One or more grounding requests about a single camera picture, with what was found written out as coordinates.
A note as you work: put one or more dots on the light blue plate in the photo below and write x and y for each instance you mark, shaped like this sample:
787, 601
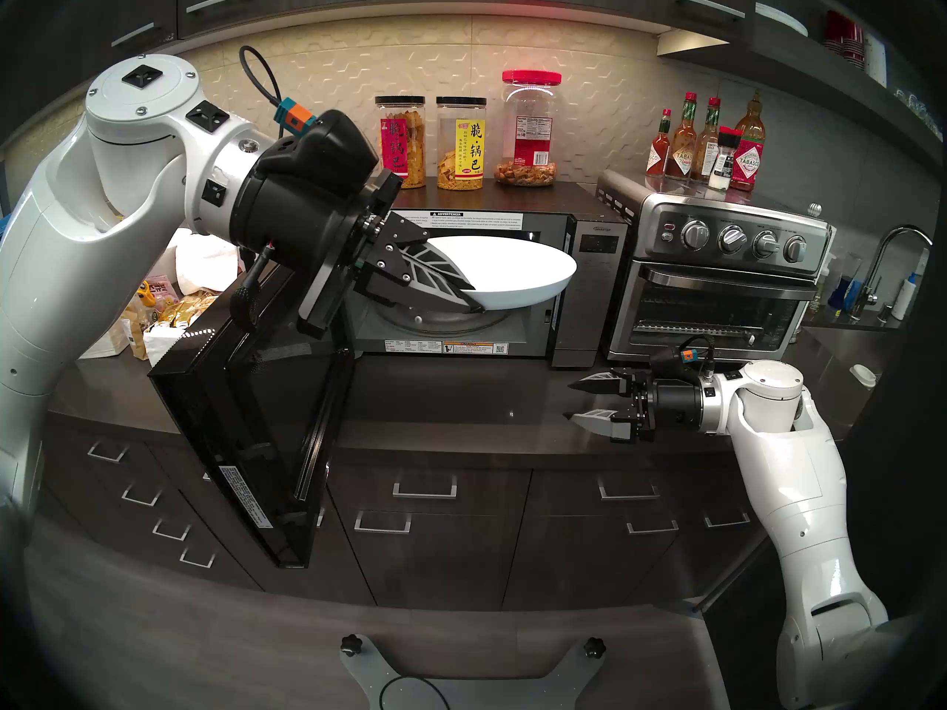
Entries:
518, 272

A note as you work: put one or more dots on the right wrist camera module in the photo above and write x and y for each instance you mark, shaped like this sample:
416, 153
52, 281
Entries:
677, 361

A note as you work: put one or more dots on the row of clear glasses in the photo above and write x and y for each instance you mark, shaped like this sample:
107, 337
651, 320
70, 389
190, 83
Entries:
921, 109

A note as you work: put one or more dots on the white dish soap bottle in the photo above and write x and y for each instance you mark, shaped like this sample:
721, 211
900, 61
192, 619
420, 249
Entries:
904, 298

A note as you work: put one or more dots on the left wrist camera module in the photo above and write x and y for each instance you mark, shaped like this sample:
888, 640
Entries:
325, 150

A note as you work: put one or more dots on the small red hot sauce bottle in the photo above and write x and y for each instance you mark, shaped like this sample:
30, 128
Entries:
658, 157

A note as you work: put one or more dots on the snack pack with yellow print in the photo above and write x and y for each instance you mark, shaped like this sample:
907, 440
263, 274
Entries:
159, 294

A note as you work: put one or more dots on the sauce bottle with green neck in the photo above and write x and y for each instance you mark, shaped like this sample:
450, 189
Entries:
706, 135

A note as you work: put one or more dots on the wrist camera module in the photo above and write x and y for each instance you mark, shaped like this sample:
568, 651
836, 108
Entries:
325, 150
677, 361

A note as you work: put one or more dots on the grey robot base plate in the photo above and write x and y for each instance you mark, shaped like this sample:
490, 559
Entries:
540, 688

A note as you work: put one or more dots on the clear jar with red lid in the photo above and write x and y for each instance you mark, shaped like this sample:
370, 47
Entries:
529, 135

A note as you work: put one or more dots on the snack jar with yellow label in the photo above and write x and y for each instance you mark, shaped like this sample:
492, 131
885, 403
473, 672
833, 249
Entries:
460, 150

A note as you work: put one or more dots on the chrome sink faucet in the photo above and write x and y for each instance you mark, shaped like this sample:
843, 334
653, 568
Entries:
867, 294

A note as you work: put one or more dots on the stack of red cups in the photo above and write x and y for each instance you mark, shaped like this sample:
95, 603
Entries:
843, 35

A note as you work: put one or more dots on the dark lower cabinet unit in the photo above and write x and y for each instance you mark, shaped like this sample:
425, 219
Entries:
444, 568

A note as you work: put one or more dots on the pile of yellow snack packets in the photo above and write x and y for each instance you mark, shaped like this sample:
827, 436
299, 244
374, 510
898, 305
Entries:
185, 308

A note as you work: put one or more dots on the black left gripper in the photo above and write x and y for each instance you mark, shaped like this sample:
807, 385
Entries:
303, 220

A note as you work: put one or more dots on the white napkin stack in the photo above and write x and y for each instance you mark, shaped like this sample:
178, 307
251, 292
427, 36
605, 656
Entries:
107, 350

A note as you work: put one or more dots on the glass microwave turntable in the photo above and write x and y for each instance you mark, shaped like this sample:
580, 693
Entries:
429, 322

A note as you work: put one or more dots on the dark wall shelf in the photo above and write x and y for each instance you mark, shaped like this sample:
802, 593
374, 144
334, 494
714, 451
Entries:
806, 69

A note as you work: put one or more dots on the white crumpled paper bag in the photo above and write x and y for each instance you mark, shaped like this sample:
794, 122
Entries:
207, 265

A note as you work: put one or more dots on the brown sauce bottle red cap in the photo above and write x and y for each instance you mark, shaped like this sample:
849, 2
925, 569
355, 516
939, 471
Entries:
682, 154

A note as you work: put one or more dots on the silver toaster oven knob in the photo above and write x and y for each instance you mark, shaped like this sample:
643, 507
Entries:
795, 248
695, 234
765, 243
732, 238

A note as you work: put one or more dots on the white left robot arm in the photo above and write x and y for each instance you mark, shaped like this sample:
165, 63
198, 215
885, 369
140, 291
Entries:
59, 235

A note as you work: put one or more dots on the black glass microwave door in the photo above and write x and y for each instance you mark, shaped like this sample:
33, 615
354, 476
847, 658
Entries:
274, 420

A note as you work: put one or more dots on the black star knob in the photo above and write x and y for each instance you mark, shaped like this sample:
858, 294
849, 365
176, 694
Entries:
351, 644
594, 647

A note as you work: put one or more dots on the large Tabasco sauce bottle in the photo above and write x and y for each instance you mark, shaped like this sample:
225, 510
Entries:
749, 161

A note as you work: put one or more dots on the clear soap pump bottle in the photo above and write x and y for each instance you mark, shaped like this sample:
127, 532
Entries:
821, 298

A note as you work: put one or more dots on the small white lid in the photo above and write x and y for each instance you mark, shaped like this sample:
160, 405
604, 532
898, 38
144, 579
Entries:
863, 376

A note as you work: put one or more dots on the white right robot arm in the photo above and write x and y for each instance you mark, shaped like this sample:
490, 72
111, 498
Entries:
799, 494

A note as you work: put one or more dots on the stainless steel toaster oven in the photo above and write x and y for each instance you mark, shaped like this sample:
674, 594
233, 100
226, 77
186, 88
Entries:
658, 257

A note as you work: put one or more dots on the stack of white plates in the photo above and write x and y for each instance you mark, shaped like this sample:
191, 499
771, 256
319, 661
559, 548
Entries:
780, 17

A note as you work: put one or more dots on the white paper cup stack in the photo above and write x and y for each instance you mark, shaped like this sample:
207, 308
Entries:
875, 58

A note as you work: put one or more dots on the snack jar with red label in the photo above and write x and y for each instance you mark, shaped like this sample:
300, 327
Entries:
407, 146

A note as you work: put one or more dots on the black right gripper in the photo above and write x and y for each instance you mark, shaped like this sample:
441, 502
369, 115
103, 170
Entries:
673, 409

